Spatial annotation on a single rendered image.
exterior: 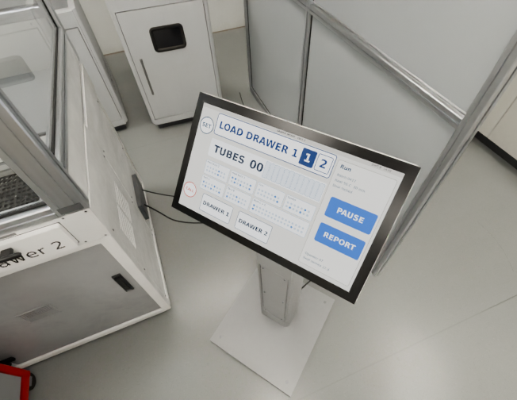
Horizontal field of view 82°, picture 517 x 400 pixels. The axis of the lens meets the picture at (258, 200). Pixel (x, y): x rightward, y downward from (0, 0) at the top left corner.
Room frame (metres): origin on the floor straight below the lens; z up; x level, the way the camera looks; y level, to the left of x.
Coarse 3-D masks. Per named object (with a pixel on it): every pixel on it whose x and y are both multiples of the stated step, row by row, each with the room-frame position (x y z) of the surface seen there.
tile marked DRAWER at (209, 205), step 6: (204, 198) 0.47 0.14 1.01; (210, 198) 0.47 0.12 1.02; (204, 204) 0.46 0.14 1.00; (210, 204) 0.46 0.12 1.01; (216, 204) 0.45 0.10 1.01; (222, 204) 0.45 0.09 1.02; (204, 210) 0.45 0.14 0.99; (210, 210) 0.45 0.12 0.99; (216, 210) 0.44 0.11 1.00; (222, 210) 0.44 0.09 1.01; (228, 210) 0.43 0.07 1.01; (216, 216) 0.43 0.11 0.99; (222, 216) 0.43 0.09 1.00; (228, 216) 0.42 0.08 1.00; (228, 222) 0.41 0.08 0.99
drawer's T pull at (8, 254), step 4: (8, 248) 0.42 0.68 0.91; (12, 248) 0.42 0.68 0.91; (0, 252) 0.41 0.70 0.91; (4, 252) 0.41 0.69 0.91; (8, 252) 0.41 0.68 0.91; (12, 252) 0.41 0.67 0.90; (16, 252) 0.41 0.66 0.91; (20, 252) 0.41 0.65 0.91; (0, 256) 0.40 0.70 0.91; (4, 256) 0.40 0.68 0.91; (8, 256) 0.40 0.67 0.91; (12, 256) 0.40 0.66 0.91; (16, 256) 0.40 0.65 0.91; (20, 256) 0.40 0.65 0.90; (0, 260) 0.39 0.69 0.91; (4, 260) 0.39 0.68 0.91; (8, 260) 0.39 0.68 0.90
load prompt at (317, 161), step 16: (224, 128) 0.57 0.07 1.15; (240, 128) 0.55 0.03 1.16; (256, 128) 0.54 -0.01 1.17; (256, 144) 0.51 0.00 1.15; (272, 144) 0.50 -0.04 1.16; (288, 144) 0.49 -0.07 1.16; (304, 144) 0.47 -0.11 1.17; (288, 160) 0.46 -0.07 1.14; (304, 160) 0.45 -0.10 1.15; (320, 160) 0.44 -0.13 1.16
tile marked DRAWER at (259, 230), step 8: (240, 216) 0.41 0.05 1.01; (248, 216) 0.41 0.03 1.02; (240, 224) 0.40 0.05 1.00; (248, 224) 0.39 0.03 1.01; (256, 224) 0.39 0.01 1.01; (264, 224) 0.38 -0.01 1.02; (248, 232) 0.38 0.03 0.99; (256, 232) 0.37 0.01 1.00; (264, 232) 0.37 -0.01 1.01; (264, 240) 0.35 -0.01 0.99
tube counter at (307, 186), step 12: (252, 156) 0.50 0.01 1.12; (252, 168) 0.48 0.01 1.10; (264, 168) 0.47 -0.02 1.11; (276, 168) 0.46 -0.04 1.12; (288, 168) 0.45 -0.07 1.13; (276, 180) 0.44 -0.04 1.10; (288, 180) 0.43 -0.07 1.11; (300, 180) 0.42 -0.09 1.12; (312, 180) 0.41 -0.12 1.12; (300, 192) 0.41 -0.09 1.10; (312, 192) 0.40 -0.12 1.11
